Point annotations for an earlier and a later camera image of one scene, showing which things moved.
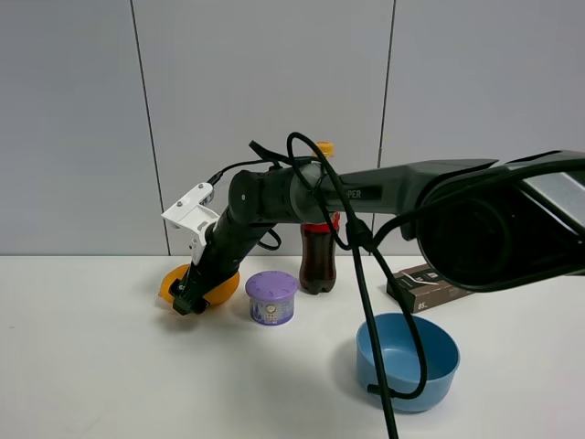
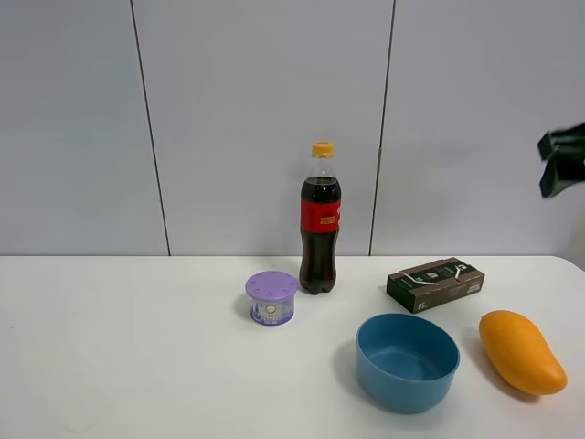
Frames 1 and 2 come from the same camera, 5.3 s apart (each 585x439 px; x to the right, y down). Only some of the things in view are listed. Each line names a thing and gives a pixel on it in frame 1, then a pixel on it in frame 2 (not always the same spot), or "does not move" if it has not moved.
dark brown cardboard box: [423, 289] does not move
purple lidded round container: [271, 296] does not move
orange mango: [218, 295] -> [521, 353]
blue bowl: [401, 364] does not move
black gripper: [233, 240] -> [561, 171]
